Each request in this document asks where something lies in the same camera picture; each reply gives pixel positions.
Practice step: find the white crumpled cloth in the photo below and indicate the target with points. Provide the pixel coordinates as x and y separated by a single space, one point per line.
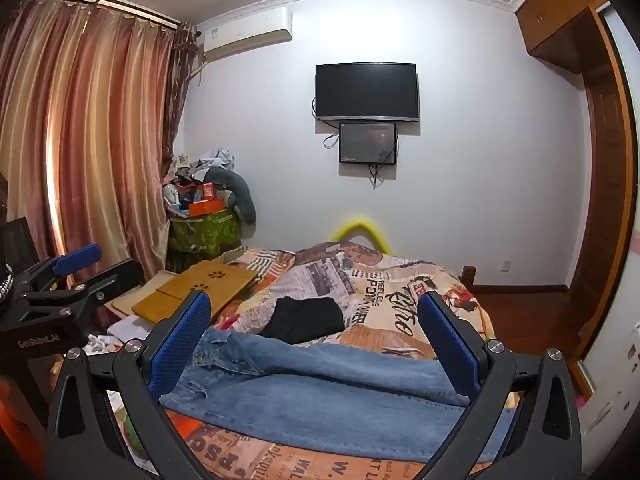
112 335

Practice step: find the blue denim pants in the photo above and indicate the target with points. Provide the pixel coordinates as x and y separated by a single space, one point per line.
325 400

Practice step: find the orange box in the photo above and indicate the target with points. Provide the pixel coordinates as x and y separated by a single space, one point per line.
205 206

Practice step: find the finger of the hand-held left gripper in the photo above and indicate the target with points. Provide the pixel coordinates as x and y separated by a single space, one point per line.
107 280
77 258

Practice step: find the black wall television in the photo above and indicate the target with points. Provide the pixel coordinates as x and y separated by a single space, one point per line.
366 91

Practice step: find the grey pillow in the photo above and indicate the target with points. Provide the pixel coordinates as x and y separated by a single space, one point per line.
242 195

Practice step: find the black folded cloth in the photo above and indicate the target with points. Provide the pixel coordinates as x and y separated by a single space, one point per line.
305 317

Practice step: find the wooden lap desk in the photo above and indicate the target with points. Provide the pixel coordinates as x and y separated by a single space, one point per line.
200 285

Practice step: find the green patterned box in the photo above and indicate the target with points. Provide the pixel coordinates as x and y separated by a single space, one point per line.
202 235

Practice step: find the light wooden board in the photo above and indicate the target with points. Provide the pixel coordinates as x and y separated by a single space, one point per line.
127 297

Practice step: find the white air conditioner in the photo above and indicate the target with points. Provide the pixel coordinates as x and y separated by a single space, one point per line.
245 30

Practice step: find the wooden overhead cabinet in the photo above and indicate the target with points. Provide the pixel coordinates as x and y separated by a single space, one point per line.
555 15

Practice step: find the white door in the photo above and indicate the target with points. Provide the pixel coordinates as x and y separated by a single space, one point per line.
620 360

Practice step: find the printed blanket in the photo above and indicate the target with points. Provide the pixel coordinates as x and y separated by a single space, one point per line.
380 280

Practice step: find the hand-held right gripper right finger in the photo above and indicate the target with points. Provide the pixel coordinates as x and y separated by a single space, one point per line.
450 346

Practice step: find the yellow foam tube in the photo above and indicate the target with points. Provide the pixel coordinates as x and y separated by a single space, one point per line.
360 224

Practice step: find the small black monitor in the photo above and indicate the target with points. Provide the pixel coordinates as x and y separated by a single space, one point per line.
367 142

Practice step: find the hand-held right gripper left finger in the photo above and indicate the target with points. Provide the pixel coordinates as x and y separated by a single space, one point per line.
185 341

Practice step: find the wooden bed post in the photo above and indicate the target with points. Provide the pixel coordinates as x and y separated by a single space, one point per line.
467 277

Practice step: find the striped pink curtain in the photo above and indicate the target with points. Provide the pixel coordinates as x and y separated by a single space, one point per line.
90 135

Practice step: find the pile of clutter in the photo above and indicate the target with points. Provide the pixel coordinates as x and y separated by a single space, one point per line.
192 175

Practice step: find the curtain rail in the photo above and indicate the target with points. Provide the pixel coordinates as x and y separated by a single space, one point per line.
115 10

